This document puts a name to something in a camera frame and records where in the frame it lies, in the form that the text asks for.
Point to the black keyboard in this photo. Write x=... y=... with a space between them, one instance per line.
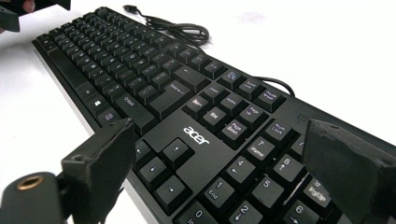
x=205 y=155

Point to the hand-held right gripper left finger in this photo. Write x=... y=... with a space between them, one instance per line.
x=99 y=168

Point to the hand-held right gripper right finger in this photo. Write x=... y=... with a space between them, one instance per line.
x=351 y=168

